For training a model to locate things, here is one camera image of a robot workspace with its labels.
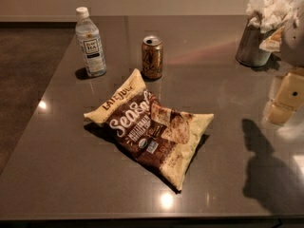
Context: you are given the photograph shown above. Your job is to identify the crumpled white napkins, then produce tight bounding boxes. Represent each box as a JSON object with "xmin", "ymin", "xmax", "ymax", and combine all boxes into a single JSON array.
[{"xmin": 245, "ymin": 0, "xmax": 304, "ymax": 53}]

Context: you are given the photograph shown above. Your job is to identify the brown and cream chip bag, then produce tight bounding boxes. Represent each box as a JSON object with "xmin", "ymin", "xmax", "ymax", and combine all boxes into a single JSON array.
[{"xmin": 85, "ymin": 69, "xmax": 214, "ymax": 190}]

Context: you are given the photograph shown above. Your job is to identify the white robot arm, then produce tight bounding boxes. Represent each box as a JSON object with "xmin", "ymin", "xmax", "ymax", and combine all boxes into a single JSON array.
[{"xmin": 260, "ymin": 22, "xmax": 304, "ymax": 128}]

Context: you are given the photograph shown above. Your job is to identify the gold soda can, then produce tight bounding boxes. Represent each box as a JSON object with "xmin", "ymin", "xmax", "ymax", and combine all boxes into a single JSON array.
[{"xmin": 142, "ymin": 35, "xmax": 163, "ymax": 80}]

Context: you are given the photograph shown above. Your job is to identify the clear plastic tea bottle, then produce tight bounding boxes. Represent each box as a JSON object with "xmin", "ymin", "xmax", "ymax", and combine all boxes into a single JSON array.
[{"xmin": 75, "ymin": 7, "xmax": 106, "ymax": 77}]

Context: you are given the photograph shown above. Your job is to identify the metal cup holder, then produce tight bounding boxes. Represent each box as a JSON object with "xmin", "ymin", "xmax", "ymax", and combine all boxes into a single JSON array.
[{"xmin": 236, "ymin": 24, "xmax": 273, "ymax": 67}]

